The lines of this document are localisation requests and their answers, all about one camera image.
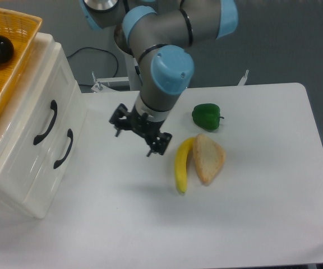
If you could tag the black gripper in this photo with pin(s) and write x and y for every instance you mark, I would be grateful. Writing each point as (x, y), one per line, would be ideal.
(148, 130)

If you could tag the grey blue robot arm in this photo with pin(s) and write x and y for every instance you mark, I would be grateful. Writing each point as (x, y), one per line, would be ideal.
(158, 42)

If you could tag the white drawer cabinet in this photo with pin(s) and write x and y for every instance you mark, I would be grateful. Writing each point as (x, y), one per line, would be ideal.
(13, 194)

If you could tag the yellow banana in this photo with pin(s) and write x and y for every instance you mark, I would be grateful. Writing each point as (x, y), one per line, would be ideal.
(180, 164)

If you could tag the green bell pepper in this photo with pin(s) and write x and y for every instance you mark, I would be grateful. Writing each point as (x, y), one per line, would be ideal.
(207, 116)

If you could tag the bread slice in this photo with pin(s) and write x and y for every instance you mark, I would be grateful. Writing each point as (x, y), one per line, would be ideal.
(209, 158)

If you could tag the orange woven basket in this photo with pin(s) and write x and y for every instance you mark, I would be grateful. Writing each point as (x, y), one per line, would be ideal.
(17, 33)

